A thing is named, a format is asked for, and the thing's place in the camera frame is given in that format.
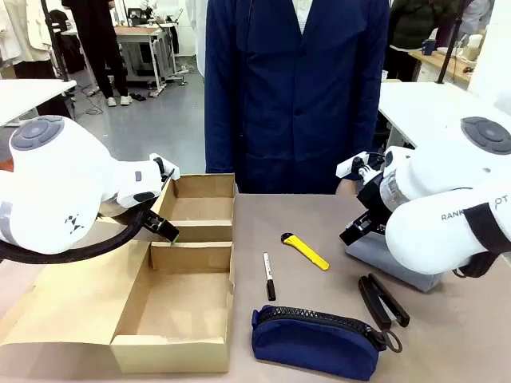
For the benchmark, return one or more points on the standing person in black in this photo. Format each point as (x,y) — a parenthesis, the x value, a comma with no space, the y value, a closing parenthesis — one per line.
(100,40)

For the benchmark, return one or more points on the navy blue zipper pencil case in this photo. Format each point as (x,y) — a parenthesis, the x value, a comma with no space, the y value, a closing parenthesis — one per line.
(311,347)

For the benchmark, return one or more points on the white marker pen black cap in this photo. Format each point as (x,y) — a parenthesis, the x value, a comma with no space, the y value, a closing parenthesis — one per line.
(268,275)

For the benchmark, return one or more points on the yellow utility knife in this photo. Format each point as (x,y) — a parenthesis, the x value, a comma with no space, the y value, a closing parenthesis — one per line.
(309,253)

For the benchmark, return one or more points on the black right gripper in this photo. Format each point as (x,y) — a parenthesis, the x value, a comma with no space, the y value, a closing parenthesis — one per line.
(371,195)

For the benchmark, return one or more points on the grey zipper pencil case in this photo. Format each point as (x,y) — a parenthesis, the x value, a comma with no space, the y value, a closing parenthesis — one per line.
(367,255)

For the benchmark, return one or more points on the person in dark green jacket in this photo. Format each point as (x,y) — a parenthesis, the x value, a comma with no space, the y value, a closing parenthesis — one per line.
(419,24)

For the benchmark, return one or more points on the white-framed workbench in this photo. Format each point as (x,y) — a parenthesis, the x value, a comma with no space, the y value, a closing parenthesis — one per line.
(147,44)

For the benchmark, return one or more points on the large brown cardboard box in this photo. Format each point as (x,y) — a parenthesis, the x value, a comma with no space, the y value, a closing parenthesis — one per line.
(179,303)

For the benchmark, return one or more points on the black stapler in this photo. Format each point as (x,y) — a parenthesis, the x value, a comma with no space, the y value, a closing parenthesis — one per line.
(377,305)

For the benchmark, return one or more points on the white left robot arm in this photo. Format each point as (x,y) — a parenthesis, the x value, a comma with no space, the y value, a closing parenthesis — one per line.
(52,179)

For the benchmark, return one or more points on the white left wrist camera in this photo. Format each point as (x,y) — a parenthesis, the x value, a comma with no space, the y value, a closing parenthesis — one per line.
(169,167)

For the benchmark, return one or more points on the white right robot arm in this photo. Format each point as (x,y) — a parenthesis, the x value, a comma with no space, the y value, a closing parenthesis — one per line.
(431,239)

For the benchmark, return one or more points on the black stand pole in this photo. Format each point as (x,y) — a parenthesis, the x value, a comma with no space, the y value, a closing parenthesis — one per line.
(54,40)
(451,44)

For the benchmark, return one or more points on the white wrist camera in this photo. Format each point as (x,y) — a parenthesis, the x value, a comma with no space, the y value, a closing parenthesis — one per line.
(169,167)
(346,165)

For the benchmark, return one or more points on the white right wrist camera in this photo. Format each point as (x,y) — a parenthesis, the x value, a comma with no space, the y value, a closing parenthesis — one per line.
(346,165)

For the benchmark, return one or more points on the white table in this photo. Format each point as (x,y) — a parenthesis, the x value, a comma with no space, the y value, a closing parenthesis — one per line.
(28,95)
(419,103)

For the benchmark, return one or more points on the dark blue cup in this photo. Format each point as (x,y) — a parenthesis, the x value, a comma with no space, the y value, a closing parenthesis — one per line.
(429,48)

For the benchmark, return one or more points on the person's left hand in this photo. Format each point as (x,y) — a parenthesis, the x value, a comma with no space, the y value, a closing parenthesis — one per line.
(346,187)

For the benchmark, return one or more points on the person in white coat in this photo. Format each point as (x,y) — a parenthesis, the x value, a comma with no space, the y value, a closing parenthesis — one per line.
(24,28)

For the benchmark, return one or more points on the person in blue coat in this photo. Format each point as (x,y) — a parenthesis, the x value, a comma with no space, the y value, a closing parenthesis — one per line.
(295,99)

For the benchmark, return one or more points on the wooden table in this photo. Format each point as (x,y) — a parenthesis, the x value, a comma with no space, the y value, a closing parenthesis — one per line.
(443,61)

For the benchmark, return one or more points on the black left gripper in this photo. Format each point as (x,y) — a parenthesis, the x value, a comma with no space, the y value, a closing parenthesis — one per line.
(153,221)

